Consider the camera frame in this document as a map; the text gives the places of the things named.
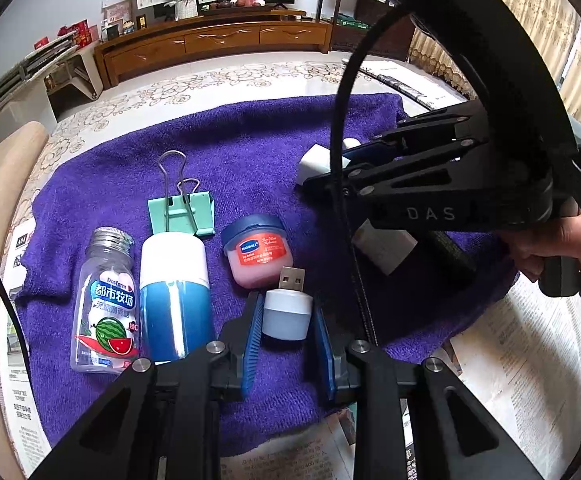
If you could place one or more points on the beige curtain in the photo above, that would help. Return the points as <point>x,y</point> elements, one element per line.
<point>552,26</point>

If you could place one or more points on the white lace tablecloth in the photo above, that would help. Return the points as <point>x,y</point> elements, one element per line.
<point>166,100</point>

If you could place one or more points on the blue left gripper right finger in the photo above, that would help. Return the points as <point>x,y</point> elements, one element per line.
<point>324,372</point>

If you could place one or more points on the dark shelving unit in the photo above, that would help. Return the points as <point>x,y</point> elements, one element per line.
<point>350,20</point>

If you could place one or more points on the folded grey rack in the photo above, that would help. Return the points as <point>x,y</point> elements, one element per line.
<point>35,65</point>

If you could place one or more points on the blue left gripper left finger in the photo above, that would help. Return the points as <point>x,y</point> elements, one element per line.
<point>252,318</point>

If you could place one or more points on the white usb plug light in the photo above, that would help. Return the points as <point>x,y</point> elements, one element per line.
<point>287,309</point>

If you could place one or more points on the newspaper on table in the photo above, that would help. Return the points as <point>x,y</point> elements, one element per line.
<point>521,358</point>

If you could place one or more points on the wooden tv cabinet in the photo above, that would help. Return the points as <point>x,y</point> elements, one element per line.
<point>218,33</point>

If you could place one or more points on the purple towel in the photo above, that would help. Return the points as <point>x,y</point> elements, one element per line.
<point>246,155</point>

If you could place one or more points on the pink white lip balm tube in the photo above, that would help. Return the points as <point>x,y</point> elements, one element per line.
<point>317,160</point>

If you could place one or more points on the pink vaseline jar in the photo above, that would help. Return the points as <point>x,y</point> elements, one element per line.
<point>257,249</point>

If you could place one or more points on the small white cream tube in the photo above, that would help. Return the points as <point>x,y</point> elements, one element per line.
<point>387,249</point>

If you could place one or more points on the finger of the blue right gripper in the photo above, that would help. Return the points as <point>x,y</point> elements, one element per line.
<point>372,153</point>

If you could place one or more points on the clear candy bottle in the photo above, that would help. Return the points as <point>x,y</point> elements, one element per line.
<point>104,337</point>

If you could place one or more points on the person's right hand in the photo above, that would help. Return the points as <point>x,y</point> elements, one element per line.
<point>531,249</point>

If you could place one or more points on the folded newspaper at right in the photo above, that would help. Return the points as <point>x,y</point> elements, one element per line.
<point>428,92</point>

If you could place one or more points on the blue white cylindrical bottle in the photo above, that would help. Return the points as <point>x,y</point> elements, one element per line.
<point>175,303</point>

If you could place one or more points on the green binder clip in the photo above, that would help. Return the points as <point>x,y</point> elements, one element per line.
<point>188,211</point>

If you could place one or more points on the white side table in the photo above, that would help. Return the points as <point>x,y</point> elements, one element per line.
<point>74,81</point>

